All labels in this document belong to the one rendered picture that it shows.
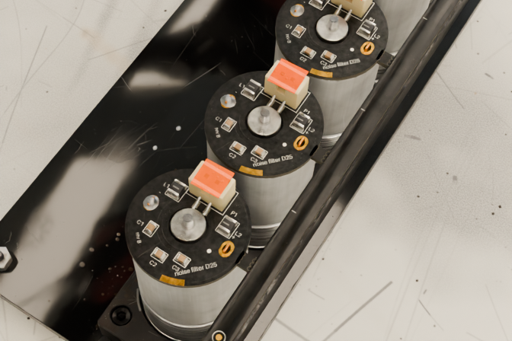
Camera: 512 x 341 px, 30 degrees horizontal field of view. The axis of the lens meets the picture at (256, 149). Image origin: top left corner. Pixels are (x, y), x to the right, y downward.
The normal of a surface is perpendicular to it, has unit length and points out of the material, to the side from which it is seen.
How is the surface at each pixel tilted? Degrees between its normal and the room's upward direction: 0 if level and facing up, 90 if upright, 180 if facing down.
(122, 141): 0
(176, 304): 90
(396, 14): 90
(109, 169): 0
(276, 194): 90
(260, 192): 90
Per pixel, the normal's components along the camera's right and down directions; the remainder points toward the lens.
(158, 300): -0.50, 0.77
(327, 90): -0.09, 0.89
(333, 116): 0.17, 0.88
